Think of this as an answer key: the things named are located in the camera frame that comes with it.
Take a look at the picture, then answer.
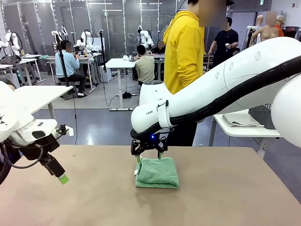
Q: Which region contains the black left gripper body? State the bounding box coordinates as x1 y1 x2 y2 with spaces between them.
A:
20 134 61 160

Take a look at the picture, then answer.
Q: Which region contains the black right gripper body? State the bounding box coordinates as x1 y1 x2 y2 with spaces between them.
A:
133 131 169 150

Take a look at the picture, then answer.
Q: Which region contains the green terry towel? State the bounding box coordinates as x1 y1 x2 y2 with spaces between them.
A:
134 157 180 190

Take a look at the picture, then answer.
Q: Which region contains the dark grey plastic basket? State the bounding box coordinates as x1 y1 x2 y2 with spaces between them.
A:
248 103 275 130

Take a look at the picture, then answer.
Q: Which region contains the white desk with curved edge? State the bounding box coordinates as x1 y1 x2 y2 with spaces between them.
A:
13 85 74 145

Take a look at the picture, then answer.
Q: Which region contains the seated person in beige shirt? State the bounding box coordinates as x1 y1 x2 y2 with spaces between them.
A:
134 44 155 87

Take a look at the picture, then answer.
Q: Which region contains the white side desk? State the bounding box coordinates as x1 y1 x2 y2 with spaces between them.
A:
213 108 283 159

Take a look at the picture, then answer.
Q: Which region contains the beige folded towel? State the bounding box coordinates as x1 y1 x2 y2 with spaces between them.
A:
222 113 265 129

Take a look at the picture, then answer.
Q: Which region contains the seated person in light-blue shirt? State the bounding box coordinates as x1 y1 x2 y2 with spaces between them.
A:
54 40 88 98

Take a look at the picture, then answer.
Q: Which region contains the white workbench desk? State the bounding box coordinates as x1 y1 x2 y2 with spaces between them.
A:
0 54 43 87
44 54 97 93

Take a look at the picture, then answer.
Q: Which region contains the white standing desk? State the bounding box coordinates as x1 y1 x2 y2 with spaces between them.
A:
105 58 137 112

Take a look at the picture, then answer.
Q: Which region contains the black tripod pole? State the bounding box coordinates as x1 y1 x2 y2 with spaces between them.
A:
52 32 76 95
98 29 108 73

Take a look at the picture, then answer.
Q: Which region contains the dark cloth pile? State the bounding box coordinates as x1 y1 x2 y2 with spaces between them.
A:
0 55 22 65

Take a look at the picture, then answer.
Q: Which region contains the person in yellow hoodie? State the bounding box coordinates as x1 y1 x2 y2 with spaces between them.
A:
163 0 235 147

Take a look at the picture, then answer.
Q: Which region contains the man in black T-shirt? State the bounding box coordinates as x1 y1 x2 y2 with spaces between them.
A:
208 16 239 69

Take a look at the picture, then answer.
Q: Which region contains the bare beige mannequin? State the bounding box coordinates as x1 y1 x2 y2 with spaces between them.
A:
249 11 285 48

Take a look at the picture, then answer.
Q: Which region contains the clothes rack with garments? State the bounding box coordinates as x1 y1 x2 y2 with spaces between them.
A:
281 25 301 43

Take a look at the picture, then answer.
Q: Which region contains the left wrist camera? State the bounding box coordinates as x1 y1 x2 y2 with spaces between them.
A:
55 124 74 137

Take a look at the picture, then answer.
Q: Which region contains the white arm strap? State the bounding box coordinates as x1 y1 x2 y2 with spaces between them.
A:
157 100 176 128

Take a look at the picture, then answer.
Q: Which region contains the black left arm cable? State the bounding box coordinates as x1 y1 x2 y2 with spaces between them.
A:
0 143 44 186

